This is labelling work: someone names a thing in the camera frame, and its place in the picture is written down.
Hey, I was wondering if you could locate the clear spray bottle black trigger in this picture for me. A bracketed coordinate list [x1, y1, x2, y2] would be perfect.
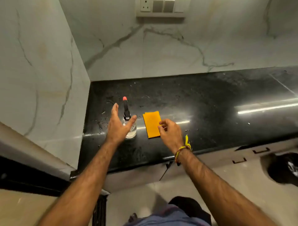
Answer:
[121, 96, 138, 139]

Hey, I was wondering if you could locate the black stone countertop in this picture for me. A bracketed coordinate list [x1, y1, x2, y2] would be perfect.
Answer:
[70, 66, 298, 180]

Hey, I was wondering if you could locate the blue red-striped shirt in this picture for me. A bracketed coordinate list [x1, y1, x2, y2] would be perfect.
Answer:
[123, 204, 210, 226]

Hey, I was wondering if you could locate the yellow cleaning cloth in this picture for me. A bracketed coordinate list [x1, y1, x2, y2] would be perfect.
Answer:
[142, 111, 162, 139]

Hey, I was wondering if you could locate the black door frame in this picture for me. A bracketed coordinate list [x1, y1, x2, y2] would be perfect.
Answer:
[0, 156, 110, 226]

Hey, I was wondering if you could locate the person's right forearm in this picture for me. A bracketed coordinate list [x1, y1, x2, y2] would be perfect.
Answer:
[176, 149, 279, 226]

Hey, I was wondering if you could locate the person's left forearm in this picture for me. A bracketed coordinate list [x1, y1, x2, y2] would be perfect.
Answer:
[37, 139, 120, 226]

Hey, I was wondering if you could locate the person's right hand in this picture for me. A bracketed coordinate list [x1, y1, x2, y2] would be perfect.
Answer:
[158, 118, 185, 154]

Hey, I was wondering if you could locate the white wall switch panel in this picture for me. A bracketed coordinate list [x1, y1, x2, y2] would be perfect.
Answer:
[136, 0, 187, 19]

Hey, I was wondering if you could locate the yellow thread wristband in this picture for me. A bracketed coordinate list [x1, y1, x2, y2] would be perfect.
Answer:
[174, 134, 192, 166]

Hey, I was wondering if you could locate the white base cabinet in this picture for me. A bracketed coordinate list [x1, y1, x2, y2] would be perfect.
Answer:
[102, 137, 298, 194]

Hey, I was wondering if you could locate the black round bin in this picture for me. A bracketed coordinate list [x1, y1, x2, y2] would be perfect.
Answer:
[267, 152, 298, 184]

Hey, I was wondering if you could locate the person's left hand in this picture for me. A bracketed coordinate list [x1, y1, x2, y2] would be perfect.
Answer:
[106, 102, 138, 146]

